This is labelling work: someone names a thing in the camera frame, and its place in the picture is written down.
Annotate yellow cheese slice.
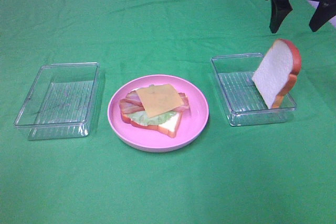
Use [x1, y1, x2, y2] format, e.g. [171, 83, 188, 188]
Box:
[136, 84, 183, 117]

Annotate white toast bread slice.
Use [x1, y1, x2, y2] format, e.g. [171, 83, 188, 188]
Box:
[120, 112, 183, 138]

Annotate bacon strip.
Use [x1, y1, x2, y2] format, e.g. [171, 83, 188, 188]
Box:
[119, 99, 144, 114]
[124, 90, 190, 112]

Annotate green lettuce leaf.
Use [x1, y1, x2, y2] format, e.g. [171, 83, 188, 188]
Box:
[126, 110, 178, 126]

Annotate clear right plastic tray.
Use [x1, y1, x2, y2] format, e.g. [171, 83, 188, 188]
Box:
[211, 52, 297, 126]

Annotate clear plastic tray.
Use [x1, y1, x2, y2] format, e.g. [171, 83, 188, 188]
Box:
[14, 62, 100, 141]
[211, 52, 297, 126]

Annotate green tablecloth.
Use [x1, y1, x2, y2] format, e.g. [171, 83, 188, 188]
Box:
[1, 0, 335, 223]

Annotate pink round plate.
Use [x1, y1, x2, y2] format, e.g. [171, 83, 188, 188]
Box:
[107, 74, 209, 153]

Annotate clear left plastic tray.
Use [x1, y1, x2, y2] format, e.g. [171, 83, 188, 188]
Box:
[14, 62, 100, 141]

